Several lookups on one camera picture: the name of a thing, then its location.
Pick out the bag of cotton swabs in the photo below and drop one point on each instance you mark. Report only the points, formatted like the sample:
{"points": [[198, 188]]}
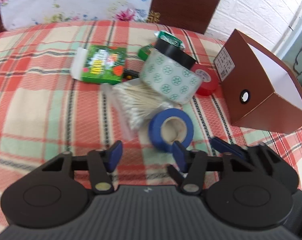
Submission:
{"points": [[138, 100]]}

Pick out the green patterned white tape roll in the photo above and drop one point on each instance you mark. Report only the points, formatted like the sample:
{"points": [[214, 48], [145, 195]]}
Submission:
{"points": [[166, 77]]}

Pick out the red plaid tablecloth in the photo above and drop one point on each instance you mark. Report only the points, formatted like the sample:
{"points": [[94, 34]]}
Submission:
{"points": [[40, 105]]}

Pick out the brown wooden chair back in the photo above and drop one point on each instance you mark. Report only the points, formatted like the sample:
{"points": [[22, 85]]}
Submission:
{"points": [[186, 2]]}

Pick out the green foil packet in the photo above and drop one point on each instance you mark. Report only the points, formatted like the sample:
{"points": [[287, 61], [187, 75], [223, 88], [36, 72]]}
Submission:
{"points": [[169, 38]]}

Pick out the green printed box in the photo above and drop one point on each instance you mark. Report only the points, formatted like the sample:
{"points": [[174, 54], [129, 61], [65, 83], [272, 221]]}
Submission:
{"points": [[100, 62]]}

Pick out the small green box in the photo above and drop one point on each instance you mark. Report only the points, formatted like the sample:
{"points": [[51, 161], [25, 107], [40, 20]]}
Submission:
{"points": [[143, 52]]}

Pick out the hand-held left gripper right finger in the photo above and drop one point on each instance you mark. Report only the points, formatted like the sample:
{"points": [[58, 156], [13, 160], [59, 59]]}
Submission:
{"points": [[179, 156]]}

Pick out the black tape roll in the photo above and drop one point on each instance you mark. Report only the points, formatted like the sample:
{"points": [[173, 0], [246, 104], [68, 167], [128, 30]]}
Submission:
{"points": [[176, 53]]}

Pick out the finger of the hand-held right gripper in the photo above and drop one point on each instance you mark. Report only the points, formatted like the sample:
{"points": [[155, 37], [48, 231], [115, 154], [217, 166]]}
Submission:
{"points": [[226, 146]]}

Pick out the floral white cushion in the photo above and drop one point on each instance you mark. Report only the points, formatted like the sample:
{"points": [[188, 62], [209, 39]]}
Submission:
{"points": [[65, 2]]}

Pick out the blue tape roll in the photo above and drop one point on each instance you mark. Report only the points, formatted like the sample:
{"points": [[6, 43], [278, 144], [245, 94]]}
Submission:
{"points": [[156, 130]]}

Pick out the white door frame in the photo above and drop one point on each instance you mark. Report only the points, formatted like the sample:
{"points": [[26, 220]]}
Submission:
{"points": [[294, 12]]}

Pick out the brown cardboard storage box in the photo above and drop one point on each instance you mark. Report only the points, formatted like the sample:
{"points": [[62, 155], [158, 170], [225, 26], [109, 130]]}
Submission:
{"points": [[253, 110]]}

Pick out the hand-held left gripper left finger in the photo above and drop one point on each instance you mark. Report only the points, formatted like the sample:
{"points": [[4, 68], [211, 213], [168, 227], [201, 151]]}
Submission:
{"points": [[114, 156]]}

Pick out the red tape roll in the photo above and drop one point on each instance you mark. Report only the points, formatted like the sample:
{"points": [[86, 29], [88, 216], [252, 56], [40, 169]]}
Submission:
{"points": [[206, 86]]}

